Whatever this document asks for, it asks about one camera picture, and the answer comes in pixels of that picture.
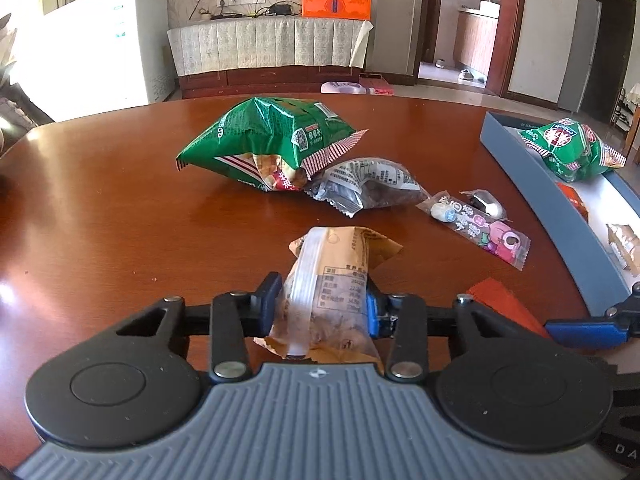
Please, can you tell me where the dark sofa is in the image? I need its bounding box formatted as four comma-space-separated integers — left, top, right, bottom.
0, 82, 56, 156

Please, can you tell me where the shoe rack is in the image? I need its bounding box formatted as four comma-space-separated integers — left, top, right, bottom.
610, 87, 640, 161

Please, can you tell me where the small white candy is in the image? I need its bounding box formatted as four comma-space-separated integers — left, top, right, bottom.
460, 189, 513, 222

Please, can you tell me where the pink candy packet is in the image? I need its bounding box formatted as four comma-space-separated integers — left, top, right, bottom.
416, 191, 531, 272

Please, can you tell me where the navy blue cardboard box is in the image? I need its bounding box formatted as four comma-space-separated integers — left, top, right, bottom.
479, 111, 640, 316

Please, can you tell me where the dark clear snack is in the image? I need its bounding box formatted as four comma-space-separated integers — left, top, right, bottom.
304, 157, 431, 218

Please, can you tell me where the green striped snack bag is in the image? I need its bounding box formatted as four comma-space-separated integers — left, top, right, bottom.
176, 97, 368, 193

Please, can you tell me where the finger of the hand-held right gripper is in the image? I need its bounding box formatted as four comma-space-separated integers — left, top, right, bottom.
544, 282, 640, 351

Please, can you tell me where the red floor mat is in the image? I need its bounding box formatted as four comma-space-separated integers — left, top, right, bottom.
359, 74, 395, 97

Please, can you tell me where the kitchen cabinet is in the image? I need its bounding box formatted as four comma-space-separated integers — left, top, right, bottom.
456, 5, 501, 78

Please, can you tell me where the green shrimp print snack bag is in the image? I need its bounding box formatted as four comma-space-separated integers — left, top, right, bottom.
517, 119, 627, 183

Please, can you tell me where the brown TV cabinet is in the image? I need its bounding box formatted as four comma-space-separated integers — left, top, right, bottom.
177, 62, 366, 100

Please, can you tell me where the wooden door frame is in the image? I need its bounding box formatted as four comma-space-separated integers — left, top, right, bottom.
487, 0, 528, 96

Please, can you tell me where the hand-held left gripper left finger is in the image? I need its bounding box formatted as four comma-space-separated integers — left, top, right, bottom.
116, 272, 283, 382

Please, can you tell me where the white chest freezer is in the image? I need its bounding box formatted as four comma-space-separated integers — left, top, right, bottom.
10, 0, 176, 121

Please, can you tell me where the beige snack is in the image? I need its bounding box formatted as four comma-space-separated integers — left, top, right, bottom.
606, 223, 640, 276

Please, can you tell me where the brown bread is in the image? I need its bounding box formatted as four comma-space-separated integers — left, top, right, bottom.
254, 226, 403, 366

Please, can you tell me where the orange snack packet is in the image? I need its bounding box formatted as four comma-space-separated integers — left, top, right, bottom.
556, 182, 590, 222
467, 277, 551, 340

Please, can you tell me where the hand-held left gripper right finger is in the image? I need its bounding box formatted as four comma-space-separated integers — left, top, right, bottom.
365, 291, 550, 380

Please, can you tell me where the grey refrigerator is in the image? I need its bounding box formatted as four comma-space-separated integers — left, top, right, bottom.
557, 0, 603, 113

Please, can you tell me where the white lace cloth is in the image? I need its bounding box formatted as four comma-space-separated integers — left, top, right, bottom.
166, 16, 375, 78

